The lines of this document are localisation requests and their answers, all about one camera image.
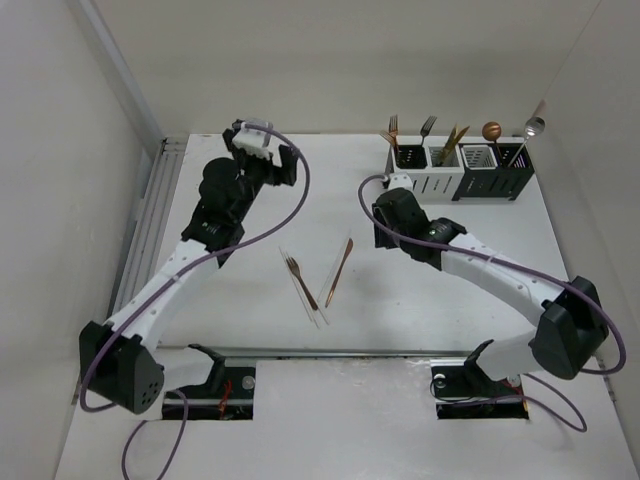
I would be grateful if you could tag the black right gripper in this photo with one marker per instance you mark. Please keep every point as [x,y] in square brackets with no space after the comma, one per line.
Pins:
[381,239]

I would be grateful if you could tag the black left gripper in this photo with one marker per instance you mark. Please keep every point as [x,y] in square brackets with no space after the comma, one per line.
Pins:
[277,176]

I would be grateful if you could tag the copper knife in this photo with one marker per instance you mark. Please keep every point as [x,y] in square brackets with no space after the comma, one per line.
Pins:
[347,250]

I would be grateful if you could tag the copper four-tine fork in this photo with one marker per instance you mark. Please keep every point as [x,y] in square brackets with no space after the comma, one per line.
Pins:
[390,139]

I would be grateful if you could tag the gold fork green handle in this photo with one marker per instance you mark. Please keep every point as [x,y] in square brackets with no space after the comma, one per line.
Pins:
[393,130]

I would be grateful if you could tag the black fork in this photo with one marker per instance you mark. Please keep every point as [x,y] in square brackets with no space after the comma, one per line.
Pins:
[426,128]

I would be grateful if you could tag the gold knife green handle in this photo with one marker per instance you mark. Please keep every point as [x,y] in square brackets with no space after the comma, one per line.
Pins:
[446,150]

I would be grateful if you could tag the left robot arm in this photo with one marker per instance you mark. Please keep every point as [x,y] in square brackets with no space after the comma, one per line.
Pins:
[118,358]

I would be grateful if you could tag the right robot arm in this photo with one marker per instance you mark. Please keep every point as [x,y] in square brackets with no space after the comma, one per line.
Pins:
[567,328]

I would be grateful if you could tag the white utensil caddy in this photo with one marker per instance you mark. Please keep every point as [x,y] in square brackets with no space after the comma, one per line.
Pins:
[432,179]

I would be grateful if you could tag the clear chopstick under knife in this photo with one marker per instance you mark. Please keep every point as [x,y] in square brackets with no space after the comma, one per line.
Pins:
[324,293]

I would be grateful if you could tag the small copper three-tine fork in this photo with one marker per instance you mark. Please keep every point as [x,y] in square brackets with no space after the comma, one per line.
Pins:
[294,268]

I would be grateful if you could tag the clear chopstick beside fork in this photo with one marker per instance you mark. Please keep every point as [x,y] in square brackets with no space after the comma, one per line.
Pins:
[314,311]

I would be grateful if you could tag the copper round spoon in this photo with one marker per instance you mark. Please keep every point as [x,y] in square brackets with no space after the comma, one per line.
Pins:
[491,132]

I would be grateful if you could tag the black utensil caddy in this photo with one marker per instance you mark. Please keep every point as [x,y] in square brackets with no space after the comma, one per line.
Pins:
[491,174]

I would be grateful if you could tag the clear chopstick left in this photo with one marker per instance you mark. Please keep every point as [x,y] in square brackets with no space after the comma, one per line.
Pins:
[299,290]

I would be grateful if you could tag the silver spoon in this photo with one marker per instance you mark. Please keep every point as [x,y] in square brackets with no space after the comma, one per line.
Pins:
[534,126]

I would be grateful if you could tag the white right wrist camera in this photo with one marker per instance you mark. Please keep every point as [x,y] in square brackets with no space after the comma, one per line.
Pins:
[398,181]

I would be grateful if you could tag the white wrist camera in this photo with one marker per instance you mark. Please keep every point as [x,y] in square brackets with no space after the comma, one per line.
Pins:
[252,136]
[398,181]

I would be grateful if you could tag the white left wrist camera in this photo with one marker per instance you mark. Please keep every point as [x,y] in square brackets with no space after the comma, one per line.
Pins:
[252,136]

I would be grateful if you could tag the aluminium table edge rail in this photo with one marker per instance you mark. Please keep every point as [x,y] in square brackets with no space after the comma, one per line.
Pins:
[146,225]

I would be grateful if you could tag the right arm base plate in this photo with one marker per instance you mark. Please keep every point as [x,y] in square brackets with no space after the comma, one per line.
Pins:
[461,395]

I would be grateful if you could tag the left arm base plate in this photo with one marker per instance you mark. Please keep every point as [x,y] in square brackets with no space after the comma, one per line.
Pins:
[227,394]

